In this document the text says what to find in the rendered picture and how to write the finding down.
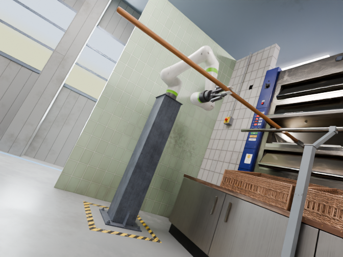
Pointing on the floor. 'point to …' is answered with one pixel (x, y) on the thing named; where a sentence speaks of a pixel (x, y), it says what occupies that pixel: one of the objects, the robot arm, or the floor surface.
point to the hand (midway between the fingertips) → (227, 90)
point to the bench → (242, 225)
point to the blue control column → (263, 119)
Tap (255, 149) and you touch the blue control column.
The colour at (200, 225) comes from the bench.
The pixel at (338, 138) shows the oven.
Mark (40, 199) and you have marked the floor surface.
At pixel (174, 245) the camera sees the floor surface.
